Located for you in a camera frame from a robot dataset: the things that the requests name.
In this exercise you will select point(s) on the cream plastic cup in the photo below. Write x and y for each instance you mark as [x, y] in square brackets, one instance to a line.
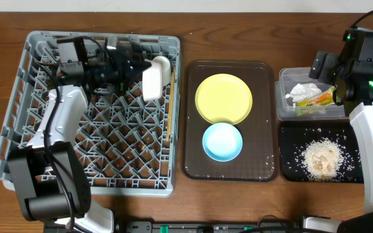
[166, 69]

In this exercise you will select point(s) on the light blue rice bowl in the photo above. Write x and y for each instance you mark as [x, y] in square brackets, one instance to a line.
[222, 142]

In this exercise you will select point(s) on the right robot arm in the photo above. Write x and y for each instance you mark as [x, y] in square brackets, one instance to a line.
[358, 106]

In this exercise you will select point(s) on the yellow pandan cake wrapper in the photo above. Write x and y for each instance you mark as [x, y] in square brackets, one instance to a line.
[325, 98]

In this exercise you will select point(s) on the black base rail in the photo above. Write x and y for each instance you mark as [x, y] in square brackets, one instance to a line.
[149, 227]

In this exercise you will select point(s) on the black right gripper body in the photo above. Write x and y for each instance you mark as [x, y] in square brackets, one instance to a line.
[323, 65]

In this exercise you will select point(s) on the wooden chopstick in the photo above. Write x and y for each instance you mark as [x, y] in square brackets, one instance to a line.
[169, 110]
[172, 103]

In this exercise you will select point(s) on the black plastic tray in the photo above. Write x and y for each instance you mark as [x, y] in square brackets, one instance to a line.
[293, 152]

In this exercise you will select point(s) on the clear plastic bin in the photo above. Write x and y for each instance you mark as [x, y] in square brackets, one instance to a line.
[293, 87]

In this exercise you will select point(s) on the pink plastic bowl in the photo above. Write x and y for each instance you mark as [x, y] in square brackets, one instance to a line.
[152, 82]

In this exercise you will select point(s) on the yellow plastic plate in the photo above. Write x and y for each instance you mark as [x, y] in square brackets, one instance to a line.
[223, 98]

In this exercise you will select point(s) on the white tissue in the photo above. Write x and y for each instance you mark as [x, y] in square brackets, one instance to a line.
[302, 92]

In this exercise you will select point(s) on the dark brown serving tray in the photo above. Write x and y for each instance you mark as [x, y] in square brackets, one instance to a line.
[256, 161]

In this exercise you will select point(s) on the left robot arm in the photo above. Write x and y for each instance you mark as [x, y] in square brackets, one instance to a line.
[50, 183]

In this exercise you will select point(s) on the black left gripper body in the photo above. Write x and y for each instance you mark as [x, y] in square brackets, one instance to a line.
[122, 69]

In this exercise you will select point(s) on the grey dishwasher rack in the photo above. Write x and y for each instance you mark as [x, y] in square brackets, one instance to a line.
[127, 146]

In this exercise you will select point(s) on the pile of rice waste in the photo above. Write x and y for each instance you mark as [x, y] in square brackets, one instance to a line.
[322, 159]

